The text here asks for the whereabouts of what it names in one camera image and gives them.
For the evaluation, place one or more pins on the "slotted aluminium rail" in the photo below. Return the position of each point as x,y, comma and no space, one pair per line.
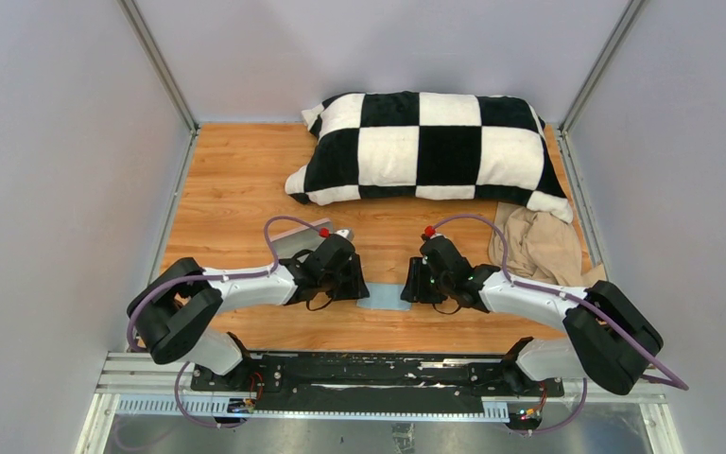
142,387

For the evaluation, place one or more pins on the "black white checkered pillow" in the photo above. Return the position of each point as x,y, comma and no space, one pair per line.
430,146

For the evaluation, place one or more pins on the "beige crumpled cloth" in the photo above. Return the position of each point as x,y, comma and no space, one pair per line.
544,248

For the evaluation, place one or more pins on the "blue lens cloth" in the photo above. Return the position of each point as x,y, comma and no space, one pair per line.
384,297

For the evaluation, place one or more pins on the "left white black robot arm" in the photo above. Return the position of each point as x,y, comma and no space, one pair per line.
172,316

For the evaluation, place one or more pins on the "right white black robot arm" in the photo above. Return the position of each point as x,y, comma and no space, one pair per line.
607,339

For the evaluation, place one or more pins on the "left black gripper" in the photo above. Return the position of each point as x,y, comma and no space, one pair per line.
355,288

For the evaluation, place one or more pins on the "pink glasses case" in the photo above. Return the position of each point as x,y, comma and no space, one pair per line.
304,235

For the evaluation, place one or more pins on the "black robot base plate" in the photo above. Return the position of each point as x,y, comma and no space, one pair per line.
372,384

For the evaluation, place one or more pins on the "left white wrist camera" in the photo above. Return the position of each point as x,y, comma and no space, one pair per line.
348,234

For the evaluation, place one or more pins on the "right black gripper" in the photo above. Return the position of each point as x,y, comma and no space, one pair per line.
415,288

